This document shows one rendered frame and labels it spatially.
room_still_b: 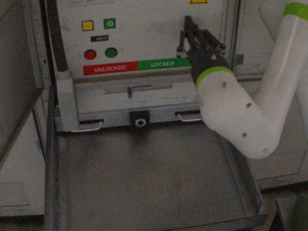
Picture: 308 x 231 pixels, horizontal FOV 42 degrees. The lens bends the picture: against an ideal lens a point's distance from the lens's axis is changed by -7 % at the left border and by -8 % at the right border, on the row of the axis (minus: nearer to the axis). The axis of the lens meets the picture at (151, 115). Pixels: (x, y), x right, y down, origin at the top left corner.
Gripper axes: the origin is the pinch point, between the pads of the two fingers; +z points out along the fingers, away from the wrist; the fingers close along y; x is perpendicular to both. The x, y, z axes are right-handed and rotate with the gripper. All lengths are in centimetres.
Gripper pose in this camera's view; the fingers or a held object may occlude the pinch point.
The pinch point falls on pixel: (189, 26)
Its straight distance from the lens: 116.5
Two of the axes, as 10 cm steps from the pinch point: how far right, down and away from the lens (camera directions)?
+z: -1.4, -6.5, 7.4
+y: 9.9, -1.0, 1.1
